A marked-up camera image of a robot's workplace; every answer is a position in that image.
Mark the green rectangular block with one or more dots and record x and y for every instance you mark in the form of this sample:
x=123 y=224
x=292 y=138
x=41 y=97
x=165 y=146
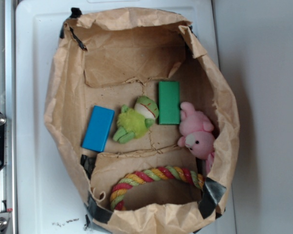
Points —
x=169 y=100

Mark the blue rectangular block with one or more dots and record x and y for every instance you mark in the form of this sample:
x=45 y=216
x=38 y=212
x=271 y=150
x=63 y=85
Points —
x=98 y=129

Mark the brown paper bag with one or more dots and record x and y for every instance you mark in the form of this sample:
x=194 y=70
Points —
x=109 y=59

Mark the green frog plush toy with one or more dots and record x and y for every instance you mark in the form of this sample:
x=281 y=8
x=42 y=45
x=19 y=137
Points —
x=133 y=123

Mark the pink pig plush toy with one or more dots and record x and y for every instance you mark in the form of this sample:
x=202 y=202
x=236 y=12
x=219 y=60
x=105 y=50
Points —
x=196 y=130

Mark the multicolour rope ring toy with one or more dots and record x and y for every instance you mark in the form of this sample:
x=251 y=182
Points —
x=151 y=175

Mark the aluminium frame rail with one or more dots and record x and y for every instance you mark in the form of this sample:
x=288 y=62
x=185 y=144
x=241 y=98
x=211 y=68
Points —
x=8 y=184

